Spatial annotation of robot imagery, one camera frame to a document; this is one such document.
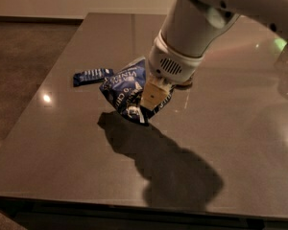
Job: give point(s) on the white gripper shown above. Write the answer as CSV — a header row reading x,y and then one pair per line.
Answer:
x,y
172,64

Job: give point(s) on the blue kettle chip bag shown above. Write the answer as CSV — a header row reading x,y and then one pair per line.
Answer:
x,y
124,89

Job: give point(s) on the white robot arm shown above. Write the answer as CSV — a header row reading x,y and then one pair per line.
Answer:
x,y
188,30

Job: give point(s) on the gold soda can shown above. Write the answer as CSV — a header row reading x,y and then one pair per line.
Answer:
x,y
185,84

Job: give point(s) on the small blue snack wrapper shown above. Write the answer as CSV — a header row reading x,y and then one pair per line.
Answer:
x,y
91,76

